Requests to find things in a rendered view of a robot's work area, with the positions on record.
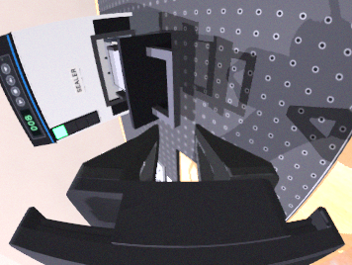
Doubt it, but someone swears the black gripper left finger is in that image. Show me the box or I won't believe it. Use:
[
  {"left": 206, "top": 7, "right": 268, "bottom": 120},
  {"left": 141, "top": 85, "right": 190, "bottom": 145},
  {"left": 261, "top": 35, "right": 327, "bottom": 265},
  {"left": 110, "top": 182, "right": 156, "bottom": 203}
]
[{"left": 74, "top": 125, "right": 159, "bottom": 181}]

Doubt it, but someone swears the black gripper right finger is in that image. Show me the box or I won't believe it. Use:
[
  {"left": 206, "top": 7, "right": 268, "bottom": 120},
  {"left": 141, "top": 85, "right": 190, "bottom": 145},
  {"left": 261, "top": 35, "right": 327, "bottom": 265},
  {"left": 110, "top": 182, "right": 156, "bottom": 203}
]
[{"left": 195, "top": 124, "right": 279, "bottom": 189}]

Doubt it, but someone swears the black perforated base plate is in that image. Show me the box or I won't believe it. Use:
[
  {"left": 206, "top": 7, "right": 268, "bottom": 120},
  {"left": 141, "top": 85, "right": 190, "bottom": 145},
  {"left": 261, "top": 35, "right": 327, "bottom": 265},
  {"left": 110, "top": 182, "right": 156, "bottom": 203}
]
[{"left": 97, "top": 0, "right": 352, "bottom": 222}]

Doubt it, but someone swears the grey heat sealer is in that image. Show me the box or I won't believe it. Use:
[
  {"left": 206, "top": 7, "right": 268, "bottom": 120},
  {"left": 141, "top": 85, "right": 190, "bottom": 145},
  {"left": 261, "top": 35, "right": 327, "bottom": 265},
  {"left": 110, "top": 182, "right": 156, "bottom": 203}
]
[{"left": 0, "top": 11, "right": 180, "bottom": 147}]

